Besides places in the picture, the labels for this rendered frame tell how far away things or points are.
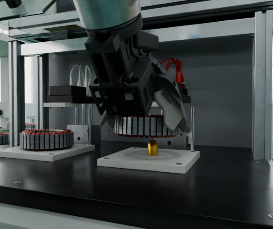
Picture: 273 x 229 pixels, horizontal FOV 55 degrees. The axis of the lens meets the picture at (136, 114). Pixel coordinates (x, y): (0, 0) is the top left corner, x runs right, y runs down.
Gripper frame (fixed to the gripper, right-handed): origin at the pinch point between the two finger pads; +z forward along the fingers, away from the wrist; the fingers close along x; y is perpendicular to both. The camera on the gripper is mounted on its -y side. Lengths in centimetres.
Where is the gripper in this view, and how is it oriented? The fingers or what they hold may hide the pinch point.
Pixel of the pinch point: (147, 125)
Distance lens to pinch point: 46.8
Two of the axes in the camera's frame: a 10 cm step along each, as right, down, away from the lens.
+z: 2.1, 7.4, 6.3
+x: 9.3, 0.3, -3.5
